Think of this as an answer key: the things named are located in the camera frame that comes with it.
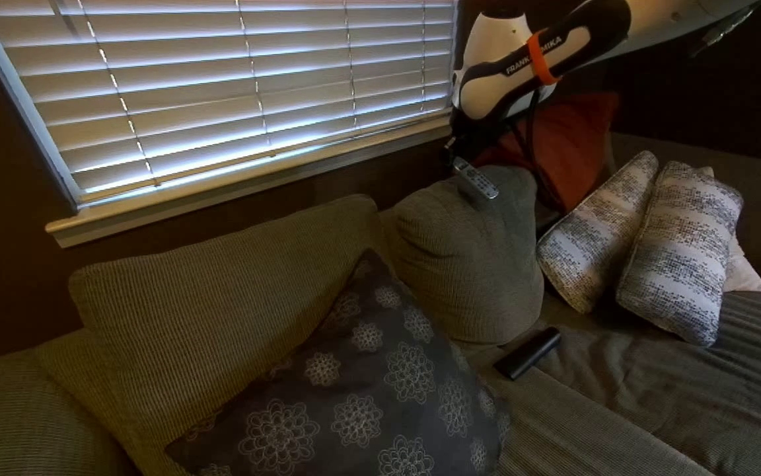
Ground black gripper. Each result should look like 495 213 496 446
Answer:
447 106 533 184

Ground silver remote control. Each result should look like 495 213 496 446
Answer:
447 152 501 212

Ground grey-green sofa back cushion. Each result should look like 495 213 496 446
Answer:
374 160 548 348

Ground red pillow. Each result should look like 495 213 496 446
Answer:
454 86 623 217

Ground white grey speckled pillow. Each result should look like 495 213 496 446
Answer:
533 147 664 316
612 159 748 350

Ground black remote control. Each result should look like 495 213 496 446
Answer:
495 325 565 383

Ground white window sill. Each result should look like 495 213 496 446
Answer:
42 110 479 251

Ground dark floral pattern pillow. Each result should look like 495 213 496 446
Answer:
163 249 512 476

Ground white window blinds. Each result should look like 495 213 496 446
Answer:
0 0 466 213

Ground plain cream pillow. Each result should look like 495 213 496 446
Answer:
696 164 761 296

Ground large olive sofa back cushion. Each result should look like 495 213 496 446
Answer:
65 190 386 476

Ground grey-green fabric sofa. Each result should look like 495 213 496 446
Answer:
0 130 761 476

